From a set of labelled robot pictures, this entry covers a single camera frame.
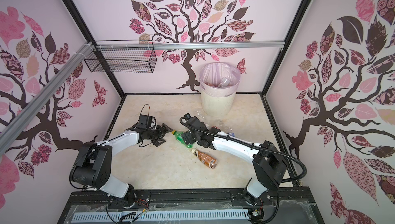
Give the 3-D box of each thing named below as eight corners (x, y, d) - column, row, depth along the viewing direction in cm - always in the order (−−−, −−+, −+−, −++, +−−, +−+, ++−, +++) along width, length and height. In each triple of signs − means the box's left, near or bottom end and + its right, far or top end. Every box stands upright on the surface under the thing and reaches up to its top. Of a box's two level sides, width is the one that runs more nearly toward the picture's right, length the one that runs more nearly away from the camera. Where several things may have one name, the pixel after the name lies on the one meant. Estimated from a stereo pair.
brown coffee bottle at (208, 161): (189, 156, 89) (188, 152, 85) (193, 150, 92) (193, 146, 87) (213, 171, 84) (214, 168, 79) (217, 164, 86) (218, 160, 82)
